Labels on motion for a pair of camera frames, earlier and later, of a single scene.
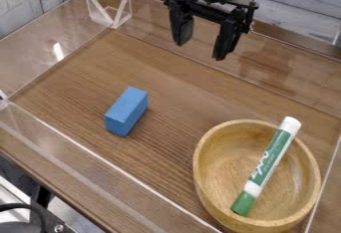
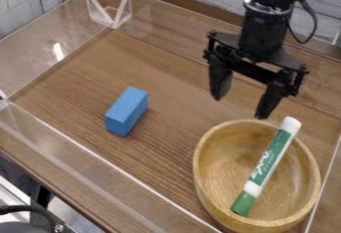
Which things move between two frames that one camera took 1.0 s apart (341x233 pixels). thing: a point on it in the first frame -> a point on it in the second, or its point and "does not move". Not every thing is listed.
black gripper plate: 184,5 -> 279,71
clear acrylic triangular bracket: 99,14 does not move
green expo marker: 276,149 does not move
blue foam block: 127,112 does not move
